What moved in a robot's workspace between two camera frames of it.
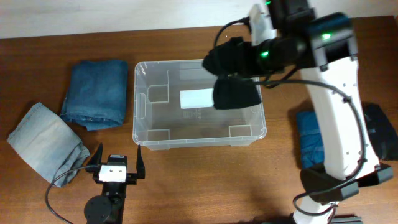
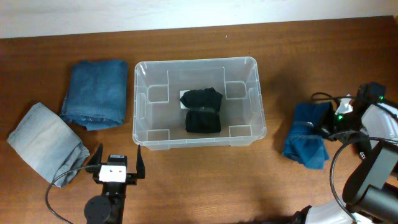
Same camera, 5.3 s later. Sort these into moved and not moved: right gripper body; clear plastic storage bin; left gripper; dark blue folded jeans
Moved: right gripper body
Not moved: clear plastic storage bin; dark blue folded jeans; left gripper
